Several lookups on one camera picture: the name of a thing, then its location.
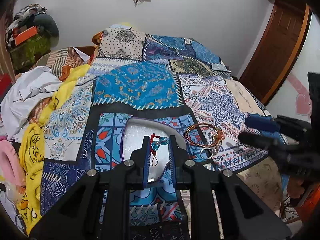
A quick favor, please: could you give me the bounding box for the brown woven cord bracelet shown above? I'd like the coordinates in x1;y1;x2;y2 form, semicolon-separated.
183;122;225;148

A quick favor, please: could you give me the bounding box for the silver ring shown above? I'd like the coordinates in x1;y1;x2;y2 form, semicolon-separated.
199;147;214;160

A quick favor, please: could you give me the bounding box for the red blue beaded bracelet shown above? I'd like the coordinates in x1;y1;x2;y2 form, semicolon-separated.
149;133;169;167

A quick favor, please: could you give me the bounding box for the right hand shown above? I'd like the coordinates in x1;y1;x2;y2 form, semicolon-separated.
286;177;305;199

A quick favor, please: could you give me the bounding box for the white sliding wardrobe door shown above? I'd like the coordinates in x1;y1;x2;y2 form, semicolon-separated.
266;14;320;122

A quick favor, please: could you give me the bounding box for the heart-shaped blue tin box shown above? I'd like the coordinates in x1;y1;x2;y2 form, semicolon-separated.
120;118;188;183

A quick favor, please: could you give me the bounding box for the wooden wardrobe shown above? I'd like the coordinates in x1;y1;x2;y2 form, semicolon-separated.
240;0;311;104

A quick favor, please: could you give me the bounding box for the yellow printed garment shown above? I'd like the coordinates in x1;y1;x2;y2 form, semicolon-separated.
16;64;93;234

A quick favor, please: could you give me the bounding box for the blue patchwork bed quilt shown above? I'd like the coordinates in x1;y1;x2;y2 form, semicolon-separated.
40;28;282;239

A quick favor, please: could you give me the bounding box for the white crumpled garment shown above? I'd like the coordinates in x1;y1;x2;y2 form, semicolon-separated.
1;66;62;142

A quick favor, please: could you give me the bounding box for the striped orange pillow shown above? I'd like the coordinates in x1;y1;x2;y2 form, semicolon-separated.
45;47;92;81

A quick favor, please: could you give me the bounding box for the red white box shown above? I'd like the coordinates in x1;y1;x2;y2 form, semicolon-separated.
0;73;12;98

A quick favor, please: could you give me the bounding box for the yellow plush toy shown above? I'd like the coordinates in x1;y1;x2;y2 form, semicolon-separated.
119;22;132;29

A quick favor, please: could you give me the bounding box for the green patterned covered stand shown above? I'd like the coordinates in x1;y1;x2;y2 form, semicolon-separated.
10;34;51;70

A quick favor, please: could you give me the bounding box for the orange box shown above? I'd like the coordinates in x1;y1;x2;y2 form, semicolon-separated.
15;26;37;46

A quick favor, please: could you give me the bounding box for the pile of dark clothes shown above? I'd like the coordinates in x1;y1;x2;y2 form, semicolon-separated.
5;3;60;50

